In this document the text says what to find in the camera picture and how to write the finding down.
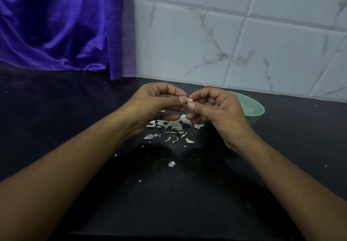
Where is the person's left hand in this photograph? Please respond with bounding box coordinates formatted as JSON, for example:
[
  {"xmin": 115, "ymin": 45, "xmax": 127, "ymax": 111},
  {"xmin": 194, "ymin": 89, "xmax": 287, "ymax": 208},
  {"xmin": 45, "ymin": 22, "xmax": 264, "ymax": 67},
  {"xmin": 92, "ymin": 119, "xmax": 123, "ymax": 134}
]
[{"xmin": 123, "ymin": 82, "xmax": 189, "ymax": 136}]

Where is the purple velvet cloth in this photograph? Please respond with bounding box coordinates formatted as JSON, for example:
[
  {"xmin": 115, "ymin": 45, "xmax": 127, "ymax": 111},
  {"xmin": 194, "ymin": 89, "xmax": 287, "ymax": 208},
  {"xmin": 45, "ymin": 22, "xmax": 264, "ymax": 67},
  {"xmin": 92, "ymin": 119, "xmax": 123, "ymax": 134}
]
[{"xmin": 0, "ymin": 0, "xmax": 137, "ymax": 80}]

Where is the pile of garlic peels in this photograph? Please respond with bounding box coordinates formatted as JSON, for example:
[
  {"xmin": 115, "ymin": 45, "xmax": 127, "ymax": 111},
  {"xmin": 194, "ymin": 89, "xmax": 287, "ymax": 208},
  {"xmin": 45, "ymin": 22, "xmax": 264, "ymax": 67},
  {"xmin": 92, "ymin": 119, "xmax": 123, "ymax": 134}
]
[{"xmin": 143, "ymin": 110, "xmax": 205, "ymax": 148}]

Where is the person's left forearm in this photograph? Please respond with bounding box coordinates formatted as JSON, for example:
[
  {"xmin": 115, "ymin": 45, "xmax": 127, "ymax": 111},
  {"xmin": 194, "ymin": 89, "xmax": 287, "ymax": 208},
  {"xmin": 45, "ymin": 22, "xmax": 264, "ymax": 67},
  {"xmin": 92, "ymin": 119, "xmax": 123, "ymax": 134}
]
[{"xmin": 0, "ymin": 107, "xmax": 141, "ymax": 241}]

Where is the person's right forearm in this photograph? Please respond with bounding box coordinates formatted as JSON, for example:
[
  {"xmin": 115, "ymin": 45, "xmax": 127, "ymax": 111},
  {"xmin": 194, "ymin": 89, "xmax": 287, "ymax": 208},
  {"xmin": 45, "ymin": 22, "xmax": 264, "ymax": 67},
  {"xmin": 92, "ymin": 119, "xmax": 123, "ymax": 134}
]
[{"xmin": 230, "ymin": 133, "xmax": 347, "ymax": 241}]

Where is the light green bowl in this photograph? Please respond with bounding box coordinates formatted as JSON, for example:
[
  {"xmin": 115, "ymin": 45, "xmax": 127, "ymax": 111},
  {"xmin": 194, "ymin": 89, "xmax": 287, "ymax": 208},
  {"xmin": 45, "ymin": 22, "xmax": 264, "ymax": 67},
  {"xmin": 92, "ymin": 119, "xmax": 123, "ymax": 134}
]
[{"xmin": 229, "ymin": 91, "xmax": 265, "ymax": 126}]

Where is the person's right hand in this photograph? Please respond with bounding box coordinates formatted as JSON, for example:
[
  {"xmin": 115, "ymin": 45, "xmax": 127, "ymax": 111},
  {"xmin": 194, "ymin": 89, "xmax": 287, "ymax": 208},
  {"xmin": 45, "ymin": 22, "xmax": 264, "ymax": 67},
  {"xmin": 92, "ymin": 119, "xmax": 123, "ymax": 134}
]
[{"xmin": 186, "ymin": 87, "xmax": 258, "ymax": 152}]

